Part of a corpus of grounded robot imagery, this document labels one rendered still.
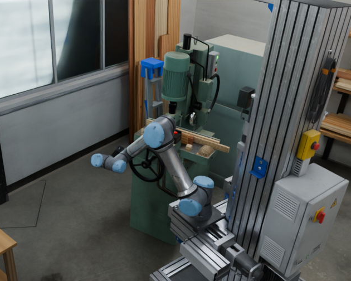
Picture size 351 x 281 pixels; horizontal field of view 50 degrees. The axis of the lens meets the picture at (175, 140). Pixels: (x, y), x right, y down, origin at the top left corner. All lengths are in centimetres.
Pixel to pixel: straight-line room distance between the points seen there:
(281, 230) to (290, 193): 22
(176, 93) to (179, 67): 19
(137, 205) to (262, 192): 137
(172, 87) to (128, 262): 137
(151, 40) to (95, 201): 187
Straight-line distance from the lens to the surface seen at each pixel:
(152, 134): 187
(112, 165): 215
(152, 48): 436
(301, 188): 188
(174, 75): 258
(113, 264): 303
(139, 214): 319
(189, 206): 197
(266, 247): 208
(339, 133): 433
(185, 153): 265
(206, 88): 278
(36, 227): 339
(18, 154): 366
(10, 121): 348
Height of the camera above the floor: 223
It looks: 29 degrees down
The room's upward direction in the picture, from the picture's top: 6 degrees clockwise
